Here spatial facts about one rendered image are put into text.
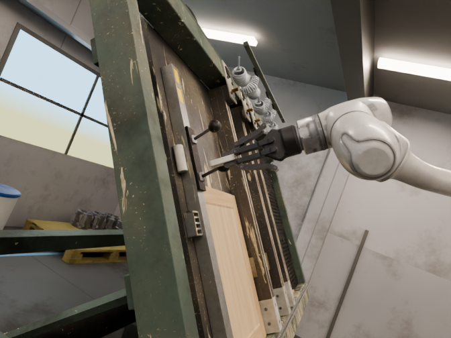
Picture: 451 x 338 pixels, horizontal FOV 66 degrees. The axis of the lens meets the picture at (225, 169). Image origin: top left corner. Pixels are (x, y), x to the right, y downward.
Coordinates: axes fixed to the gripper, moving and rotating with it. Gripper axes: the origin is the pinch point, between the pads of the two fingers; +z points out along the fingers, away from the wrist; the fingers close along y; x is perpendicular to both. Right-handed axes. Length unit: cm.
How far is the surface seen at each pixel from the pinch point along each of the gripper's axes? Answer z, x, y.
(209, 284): 13.4, 7.5, 30.2
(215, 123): 0.8, 3.1, -12.0
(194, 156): 10.5, 8.6, -6.3
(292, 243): 12, 195, 27
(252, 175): 10, 86, -12
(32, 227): 305, 236, -55
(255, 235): 9, 58, 19
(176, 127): 14.2, 7.5, -16.5
